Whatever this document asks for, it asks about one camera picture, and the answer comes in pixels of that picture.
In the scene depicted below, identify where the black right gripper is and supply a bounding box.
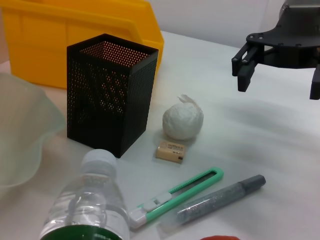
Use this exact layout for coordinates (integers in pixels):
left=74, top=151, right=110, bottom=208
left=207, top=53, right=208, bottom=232
left=230, top=13, right=320, bottom=101

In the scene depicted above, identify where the white paper ball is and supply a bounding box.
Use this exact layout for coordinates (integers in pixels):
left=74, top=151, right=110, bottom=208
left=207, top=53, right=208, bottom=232
left=162, top=93, right=204, bottom=141

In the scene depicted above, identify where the red-orange toy orange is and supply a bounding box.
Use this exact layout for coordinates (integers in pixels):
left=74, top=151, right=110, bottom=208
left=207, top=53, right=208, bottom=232
left=199, top=234, right=241, bottom=240

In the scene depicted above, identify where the clear green-label water bottle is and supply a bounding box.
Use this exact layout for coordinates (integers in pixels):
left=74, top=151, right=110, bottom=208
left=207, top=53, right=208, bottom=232
left=39, top=148, right=131, bottom=240

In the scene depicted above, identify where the grey marker pen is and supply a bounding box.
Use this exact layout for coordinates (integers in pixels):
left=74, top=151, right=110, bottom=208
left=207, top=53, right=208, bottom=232
left=159, top=174, right=267, bottom=231

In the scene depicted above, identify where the green utility knife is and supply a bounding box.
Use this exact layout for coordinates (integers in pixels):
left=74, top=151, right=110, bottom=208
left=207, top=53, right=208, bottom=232
left=129, top=166, right=225, bottom=231

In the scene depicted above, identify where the black mesh pen holder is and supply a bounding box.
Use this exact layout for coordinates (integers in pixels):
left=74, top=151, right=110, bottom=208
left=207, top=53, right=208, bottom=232
left=66, top=32, right=160, bottom=159

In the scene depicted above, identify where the pale green glass fruit bowl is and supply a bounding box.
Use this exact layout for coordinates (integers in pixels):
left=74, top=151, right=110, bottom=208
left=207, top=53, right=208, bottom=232
left=0, top=72, right=67, bottom=190

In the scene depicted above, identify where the small wooden block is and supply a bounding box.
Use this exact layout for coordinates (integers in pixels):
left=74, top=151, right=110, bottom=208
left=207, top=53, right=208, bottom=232
left=154, top=140, right=187, bottom=165

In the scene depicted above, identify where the yellow plastic storage bin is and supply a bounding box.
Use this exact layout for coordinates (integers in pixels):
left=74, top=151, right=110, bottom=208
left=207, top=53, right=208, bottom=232
left=0, top=0, right=166, bottom=90

